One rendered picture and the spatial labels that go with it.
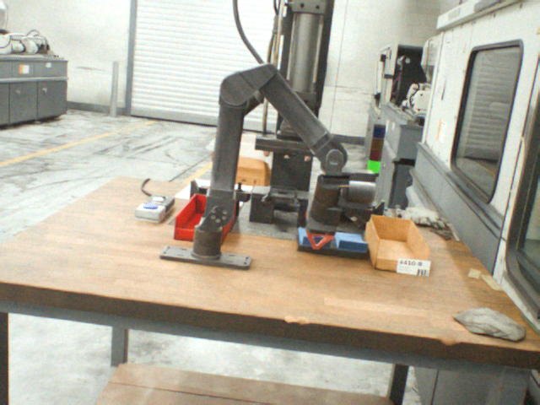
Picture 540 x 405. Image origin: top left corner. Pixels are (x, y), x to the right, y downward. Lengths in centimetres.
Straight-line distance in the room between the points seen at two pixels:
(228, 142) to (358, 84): 962
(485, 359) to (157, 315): 60
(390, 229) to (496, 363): 59
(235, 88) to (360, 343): 55
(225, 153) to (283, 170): 66
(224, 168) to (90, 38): 1066
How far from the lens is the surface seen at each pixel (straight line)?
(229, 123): 122
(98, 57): 1177
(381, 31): 1084
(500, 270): 159
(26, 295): 118
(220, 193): 124
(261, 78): 119
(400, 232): 163
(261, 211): 163
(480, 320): 118
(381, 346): 110
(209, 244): 127
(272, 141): 159
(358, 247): 142
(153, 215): 156
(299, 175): 187
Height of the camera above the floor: 135
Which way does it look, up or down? 14 degrees down
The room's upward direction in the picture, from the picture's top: 6 degrees clockwise
